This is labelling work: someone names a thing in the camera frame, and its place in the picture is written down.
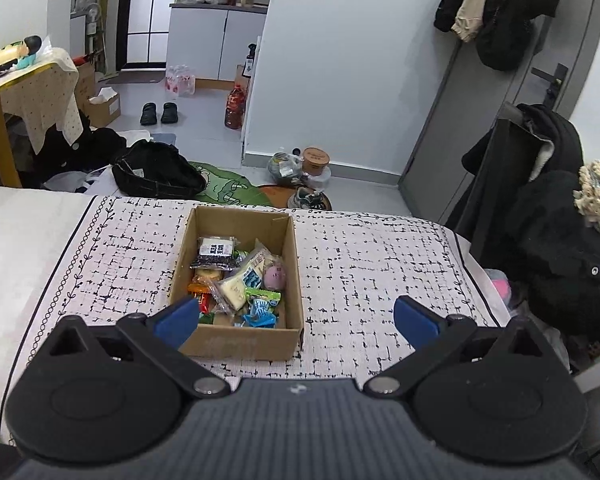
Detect grey door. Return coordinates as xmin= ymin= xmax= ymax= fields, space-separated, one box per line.
xmin=397 ymin=0 xmax=600 ymax=222

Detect cream blue label snack packet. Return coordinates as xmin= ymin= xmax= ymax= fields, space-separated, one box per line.
xmin=214 ymin=252 xmax=267 ymax=312

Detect clear plastic bag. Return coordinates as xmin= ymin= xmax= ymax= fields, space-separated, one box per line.
xmin=266 ymin=151 xmax=305 ymax=185

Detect white paper bag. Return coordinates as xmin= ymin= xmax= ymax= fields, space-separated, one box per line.
xmin=44 ymin=169 xmax=114 ymax=197

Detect black bag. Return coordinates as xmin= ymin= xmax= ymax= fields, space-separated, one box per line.
xmin=110 ymin=139 xmax=207 ymax=200

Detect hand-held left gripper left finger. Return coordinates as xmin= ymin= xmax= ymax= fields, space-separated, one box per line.
xmin=41 ymin=296 xmax=232 ymax=401

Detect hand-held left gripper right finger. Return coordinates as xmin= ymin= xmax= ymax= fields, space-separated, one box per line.
xmin=362 ymin=295 xmax=562 ymax=397

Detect tall cardboard box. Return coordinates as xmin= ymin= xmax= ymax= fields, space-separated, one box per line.
xmin=74 ymin=62 xmax=97 ymax=112

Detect pile of black clothes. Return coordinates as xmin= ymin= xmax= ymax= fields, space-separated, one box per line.
xmin=32 ymin=109 xmax=129 ymax=189

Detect pack of water bottles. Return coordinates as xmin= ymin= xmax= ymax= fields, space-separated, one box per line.
xmin=164 ymin=64 xmax=197 ymax=99

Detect white bed sheet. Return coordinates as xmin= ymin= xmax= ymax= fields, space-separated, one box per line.
xmin=0 ymin=183 xmax=99 ymax=442

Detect orange yellow cake packet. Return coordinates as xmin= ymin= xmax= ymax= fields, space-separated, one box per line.
xmin=187 ymin=267 xmax=227 ymax=297

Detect white kitchen cabinet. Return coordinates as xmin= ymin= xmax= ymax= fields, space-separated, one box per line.
xmin=167 ymin=2 xmax=270 ymax=81

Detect red oil bottle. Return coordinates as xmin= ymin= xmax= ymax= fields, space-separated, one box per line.
xmin=223 ymin=83 xmax=245 ymax=130

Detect cardboard box with tissue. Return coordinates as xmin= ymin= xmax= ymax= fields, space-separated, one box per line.
xmin=87 ymin=87 xmax=122 ymax=129

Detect cream knitted scarf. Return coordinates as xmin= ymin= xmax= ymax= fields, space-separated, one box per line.
xmin=573 ymin=159 xmax=600 ymax=262

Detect spray bottle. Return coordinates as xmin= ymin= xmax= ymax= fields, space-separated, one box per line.
xmin=242 ymin=43 xmax=258 ymax=80

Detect brown round rug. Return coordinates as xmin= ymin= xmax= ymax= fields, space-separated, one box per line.
xmin=254 ymin=183 xmax=335 ymax=211

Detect grey sneakers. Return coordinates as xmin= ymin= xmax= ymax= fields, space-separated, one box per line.
xmin=287 ymin=185 xmax=327 ymax=210

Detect green rug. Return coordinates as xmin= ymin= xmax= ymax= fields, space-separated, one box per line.
xmin=187 ymin=160 xmax=274 ymax=207

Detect small lilac snack packet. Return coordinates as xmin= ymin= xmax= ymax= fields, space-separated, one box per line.
xmin=262 ymin=263 xmax=287 ymax=291

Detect cream dotted tablecloth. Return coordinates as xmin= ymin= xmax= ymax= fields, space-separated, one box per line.
xmin=0 ymin=48 xmax=82 ymax=154

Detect black door handle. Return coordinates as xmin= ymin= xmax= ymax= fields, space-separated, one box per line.
xmin=531 ymin=63 xmax=570 ymax=111

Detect hanging beige garment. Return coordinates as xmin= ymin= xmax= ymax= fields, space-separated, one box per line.
xmin=449 ymin=0 xmax=507 ymax=44

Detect bright green snack packet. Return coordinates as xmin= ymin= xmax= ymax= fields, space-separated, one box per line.
xmin=244 ymin=287 xmax=282 ymax=304

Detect doll figure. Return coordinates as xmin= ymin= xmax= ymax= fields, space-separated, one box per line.
xmin=0 ymin=34 xmax=44 ymax=74

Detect white standing fan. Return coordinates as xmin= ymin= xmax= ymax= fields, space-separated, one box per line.
xmin=82 ymin=2 xmax=104 ymax=62

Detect black coat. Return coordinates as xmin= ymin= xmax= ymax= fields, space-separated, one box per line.
xmin=504 ymin=169 xmax=600 ymax=347

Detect clear plastic container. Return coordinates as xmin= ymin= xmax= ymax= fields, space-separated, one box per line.
xmin=302 ymin=164 xmax=333 ymax=192

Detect black framed glass door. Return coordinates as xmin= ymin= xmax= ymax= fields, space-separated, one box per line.
xmin=115 ymin=0 xmax=181 ymax=72

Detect white plastic bag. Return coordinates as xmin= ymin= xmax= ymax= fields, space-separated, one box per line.
xmin=534 ymin=319 xmax=574 ymax=377

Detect hanging black jacket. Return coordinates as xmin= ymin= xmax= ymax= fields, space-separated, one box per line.
xmin=433 ymin=0 xmax=564 ymax=72

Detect white black label snack packet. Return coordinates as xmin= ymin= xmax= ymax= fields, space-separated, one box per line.
xmin=189 ymin=236 xmax=244 ymax=271

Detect black fleece lined jacket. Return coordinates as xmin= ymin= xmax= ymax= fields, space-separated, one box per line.
xmin=462 ymin=103 xmax=586 ymax=197

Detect brown round container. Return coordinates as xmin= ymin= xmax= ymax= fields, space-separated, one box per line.
xmin=301 ymin=146 xmax=330 ymax=174

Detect yellow wooden table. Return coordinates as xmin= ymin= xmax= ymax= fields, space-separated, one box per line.
xmin=0 ymin=62 xmax=56 ymax=189

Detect pink item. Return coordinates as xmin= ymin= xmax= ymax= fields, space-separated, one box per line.
xmin=484 ymin=269 xmax=514 ymax=307

